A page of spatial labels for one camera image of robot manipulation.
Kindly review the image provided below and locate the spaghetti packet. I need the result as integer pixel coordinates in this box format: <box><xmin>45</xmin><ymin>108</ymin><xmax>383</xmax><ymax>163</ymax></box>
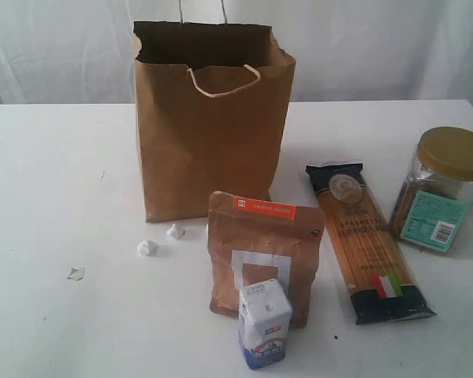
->
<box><xmin>305</xmin><ymin>163</ymin><xmax>435</xmax><ymax>324</ymax></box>

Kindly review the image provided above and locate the small clear plastic scrap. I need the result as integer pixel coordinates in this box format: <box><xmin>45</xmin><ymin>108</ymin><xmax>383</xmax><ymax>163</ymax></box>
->
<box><xmin>67</xmin><ymin>267</ymin><xmax>85</xmax><ymax>281</ymax></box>

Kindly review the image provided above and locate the brown paper shopping bag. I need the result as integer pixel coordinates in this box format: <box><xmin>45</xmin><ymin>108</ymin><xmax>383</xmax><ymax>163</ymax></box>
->
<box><xmin>133</xmin><ymin>20</ymin><xmax>296</xmax><ymax>223</ymax></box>

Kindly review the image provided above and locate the crumpled white paper ball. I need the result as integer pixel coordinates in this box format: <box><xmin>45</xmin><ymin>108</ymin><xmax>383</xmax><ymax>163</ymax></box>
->
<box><xmin>137</xmin><ymin>239</ymin><xmax>158</xmax><ymax>257</ymax></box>
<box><xmin>166</xmin><ymin>223</ymin><xmax>185</xmax><ymax>240</ymax></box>

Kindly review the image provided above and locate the small white blue carton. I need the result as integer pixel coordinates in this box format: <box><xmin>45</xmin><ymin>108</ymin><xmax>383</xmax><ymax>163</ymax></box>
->
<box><xmin>238</xmin><ymin>278</ymin><xmax>292</xmax><ymax>370</ymax></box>

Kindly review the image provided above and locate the clear jar with gold lid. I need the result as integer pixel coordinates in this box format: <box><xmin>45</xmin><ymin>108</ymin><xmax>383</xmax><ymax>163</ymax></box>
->
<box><xmin>389</xmin><ymin>127</ymin><xmax>473</xmax><ymax>255</ymax></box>

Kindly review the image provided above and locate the brown kraft stand-up pouch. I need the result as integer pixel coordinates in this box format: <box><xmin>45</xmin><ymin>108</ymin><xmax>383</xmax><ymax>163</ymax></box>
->
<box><xmin>207</xmin><ymin>191</ymin><xmax>325</xmax><ymax>328</ymax></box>

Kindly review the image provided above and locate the white backdrop curtain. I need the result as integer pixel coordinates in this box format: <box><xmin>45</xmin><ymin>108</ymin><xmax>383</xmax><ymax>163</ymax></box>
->
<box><xmin>0</xmin><ymin>1</ymin><xmax>473</xmax><ymax>105</ymax></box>

